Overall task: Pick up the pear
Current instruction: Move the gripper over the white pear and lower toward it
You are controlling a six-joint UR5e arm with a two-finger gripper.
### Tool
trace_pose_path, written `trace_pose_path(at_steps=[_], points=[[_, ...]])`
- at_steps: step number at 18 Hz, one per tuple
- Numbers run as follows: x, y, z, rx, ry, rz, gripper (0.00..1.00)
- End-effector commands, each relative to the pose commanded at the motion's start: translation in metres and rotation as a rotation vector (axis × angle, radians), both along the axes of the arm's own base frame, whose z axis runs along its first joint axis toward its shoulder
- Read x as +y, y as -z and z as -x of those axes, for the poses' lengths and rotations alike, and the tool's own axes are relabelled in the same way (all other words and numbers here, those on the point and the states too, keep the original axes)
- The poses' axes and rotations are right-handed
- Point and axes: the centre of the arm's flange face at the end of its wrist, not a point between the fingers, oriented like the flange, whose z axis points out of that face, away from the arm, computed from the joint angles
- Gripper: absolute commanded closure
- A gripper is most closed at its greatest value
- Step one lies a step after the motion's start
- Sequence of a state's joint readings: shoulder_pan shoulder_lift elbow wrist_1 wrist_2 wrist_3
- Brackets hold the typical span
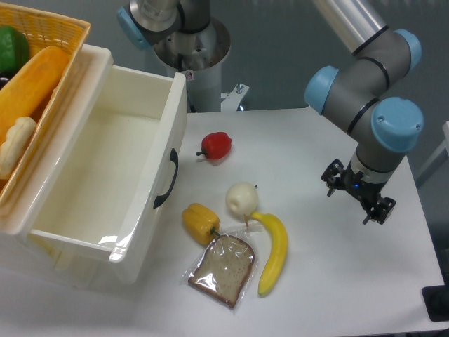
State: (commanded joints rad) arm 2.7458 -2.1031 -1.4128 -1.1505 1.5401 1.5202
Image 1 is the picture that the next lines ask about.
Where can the yellow bell pepper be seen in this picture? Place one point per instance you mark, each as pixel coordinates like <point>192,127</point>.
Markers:
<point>201,223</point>

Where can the orange baguette loaf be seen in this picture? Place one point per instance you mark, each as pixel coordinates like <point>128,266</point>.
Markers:
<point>27,89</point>

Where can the green bell pepper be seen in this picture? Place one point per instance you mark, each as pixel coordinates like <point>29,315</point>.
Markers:
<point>14,49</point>

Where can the black drawer handle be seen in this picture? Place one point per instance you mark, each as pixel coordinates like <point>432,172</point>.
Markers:
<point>169,177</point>

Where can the yellow banana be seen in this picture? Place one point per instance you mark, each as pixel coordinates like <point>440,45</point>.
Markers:
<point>278,253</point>

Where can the black object at table edge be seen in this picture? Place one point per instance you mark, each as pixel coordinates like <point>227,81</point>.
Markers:
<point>436,302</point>

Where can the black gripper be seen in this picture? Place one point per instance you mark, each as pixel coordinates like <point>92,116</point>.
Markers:
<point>377,208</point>

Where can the yellow wicker basket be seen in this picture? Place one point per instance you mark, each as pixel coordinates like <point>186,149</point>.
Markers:
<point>42,29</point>

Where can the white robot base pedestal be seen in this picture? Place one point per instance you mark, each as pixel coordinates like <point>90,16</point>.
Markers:
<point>199,57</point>

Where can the white furniture leg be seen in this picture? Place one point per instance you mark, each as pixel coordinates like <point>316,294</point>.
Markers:
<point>435,161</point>

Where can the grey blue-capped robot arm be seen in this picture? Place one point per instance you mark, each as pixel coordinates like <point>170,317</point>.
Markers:
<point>385,129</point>

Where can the white plastic drawer bin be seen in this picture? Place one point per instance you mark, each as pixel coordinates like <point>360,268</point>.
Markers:
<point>87,204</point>

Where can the bread slice in plastic bag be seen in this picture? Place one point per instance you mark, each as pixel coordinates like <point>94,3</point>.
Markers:
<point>225,267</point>

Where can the red bell pepper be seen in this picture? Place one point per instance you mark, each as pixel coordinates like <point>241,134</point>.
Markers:
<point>215,146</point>

